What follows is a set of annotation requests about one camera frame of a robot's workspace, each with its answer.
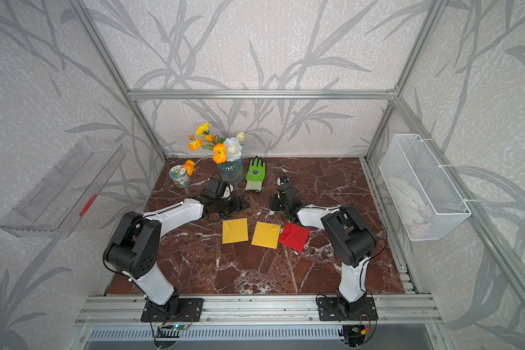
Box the orange yellow artificial flowers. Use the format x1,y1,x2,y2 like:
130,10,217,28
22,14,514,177
188,123,246,165

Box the white wire mesh basket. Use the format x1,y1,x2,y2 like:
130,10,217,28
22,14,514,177
379,134,472,242

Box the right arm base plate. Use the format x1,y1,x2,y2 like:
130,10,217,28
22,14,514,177
315,293,379,321

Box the red envelope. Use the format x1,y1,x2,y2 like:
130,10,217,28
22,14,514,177
279,223,310,252

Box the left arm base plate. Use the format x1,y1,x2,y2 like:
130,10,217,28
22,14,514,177
141,297,204,323

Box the blue glass vase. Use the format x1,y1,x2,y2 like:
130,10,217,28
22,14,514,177
217,158,244,185

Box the aluminium front rail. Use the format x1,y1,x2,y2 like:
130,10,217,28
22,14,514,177
74,294,443,327

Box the yellow envelope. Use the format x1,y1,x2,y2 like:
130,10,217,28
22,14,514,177
251,222,281,249
223,218,249,244

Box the small printed tin can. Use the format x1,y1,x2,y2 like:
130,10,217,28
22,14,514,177
169,165,191,188

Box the white cloth in basket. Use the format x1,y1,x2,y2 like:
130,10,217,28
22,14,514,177
389,176,430,240

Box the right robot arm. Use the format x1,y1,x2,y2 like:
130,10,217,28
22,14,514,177
270,182,379,306

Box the clear plastic wall tray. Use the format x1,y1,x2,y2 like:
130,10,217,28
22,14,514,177
0,137,126,239

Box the green work glove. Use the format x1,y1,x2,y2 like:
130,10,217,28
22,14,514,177
246,157,266,193

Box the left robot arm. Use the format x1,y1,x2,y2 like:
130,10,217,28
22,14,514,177
102,177,249,314

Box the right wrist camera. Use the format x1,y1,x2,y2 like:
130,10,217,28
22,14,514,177
277,174,290,186

